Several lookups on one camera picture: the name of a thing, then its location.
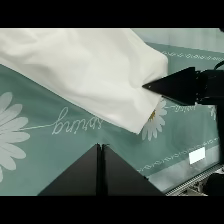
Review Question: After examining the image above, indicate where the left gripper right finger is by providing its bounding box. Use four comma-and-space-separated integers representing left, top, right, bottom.
101, 143, 165, 196

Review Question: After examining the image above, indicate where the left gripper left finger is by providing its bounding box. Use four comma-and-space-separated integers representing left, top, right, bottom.
38, 143, 102, 196

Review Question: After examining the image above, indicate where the silver frame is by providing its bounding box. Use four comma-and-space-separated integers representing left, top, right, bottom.
164, 163, 224, 196

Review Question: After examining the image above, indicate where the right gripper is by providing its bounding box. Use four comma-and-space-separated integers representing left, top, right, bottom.
142, 66, 224, 107

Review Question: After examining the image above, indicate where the white shirt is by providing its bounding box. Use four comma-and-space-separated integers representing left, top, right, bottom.
0, 28, 169, 135

